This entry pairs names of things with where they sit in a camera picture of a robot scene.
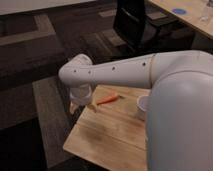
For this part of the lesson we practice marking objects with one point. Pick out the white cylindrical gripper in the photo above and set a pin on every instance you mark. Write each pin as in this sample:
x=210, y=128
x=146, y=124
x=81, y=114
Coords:
x=81, y=96

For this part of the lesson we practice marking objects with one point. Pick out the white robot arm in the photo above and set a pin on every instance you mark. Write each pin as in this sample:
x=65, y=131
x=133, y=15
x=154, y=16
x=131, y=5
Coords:
x=179, y=122

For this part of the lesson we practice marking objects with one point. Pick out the orange carrot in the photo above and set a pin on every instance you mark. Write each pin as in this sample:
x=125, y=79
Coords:
x=108, y=99

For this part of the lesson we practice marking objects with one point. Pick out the white paper cup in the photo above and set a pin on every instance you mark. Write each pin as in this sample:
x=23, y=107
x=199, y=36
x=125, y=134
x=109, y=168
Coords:
x=142, y=102

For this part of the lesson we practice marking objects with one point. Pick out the black office chair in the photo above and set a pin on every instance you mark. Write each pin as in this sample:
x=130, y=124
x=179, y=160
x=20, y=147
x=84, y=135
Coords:
x=143, y=26

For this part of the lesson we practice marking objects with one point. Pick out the blue round disc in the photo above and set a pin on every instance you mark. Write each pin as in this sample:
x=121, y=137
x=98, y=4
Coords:
x=179, y=11

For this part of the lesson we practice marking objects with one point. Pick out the light wooden background desk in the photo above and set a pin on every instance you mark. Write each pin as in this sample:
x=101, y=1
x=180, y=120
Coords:
x=194, y=10

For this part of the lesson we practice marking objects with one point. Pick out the clear drinking glass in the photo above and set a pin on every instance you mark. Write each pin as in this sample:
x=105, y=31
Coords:
x=207, y=11

